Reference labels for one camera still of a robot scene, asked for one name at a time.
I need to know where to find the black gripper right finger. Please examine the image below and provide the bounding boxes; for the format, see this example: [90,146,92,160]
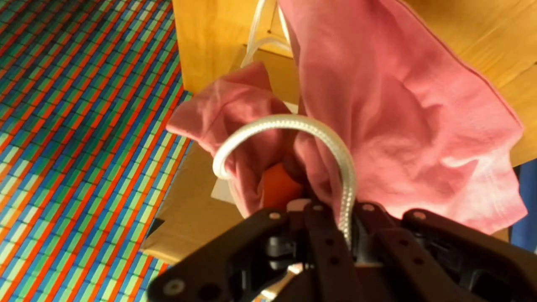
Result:
[337,203,537,302]

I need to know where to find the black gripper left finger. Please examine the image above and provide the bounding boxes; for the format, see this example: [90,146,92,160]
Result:
[146,201,337,302]

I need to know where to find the pink cloth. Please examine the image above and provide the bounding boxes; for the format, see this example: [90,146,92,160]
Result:
[166,0,527,233]

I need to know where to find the white rope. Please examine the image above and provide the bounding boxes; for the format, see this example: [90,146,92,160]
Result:
[211,0,357,248]

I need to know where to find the red orange round object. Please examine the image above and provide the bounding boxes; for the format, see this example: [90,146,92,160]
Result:
[260,163,302,210]

